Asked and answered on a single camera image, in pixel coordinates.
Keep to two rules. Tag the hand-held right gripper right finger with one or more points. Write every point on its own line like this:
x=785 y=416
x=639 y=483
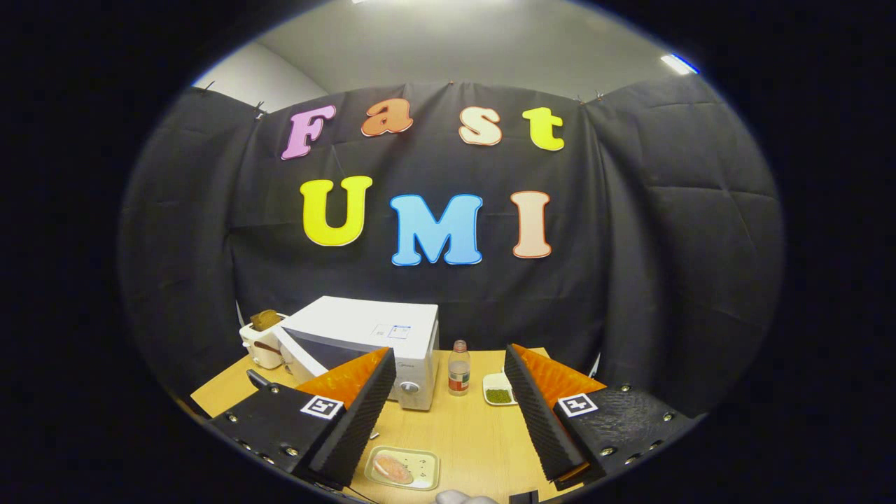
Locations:
x=535 y=413

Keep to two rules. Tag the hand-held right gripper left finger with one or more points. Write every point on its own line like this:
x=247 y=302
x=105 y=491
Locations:
x=357 y=420

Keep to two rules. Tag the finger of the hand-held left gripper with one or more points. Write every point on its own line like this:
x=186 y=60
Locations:
x=256 y=379

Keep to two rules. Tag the white microwave oven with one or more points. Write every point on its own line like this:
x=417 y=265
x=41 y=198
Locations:
x=364 y=322

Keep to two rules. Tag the white toaster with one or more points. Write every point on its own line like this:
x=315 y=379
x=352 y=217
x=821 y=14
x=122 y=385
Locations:
x=260 y=350

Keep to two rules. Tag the white divided dish of beans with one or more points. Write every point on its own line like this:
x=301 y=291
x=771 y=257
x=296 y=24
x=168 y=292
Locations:
x=497 y=396

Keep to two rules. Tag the brown bread slice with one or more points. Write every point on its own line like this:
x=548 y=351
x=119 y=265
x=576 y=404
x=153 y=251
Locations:
x=265 y=320

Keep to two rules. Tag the pale green rectangular tray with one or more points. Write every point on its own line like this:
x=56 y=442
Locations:
x=423 y=469

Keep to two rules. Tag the clear bottle with red label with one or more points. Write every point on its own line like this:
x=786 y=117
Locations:
x=459 y=374

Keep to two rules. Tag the black backdrop cloth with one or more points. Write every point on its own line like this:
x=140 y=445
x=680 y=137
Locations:
x=630 y=280

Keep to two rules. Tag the small ceiling light panel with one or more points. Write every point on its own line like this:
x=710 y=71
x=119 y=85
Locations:
x=679 y=64

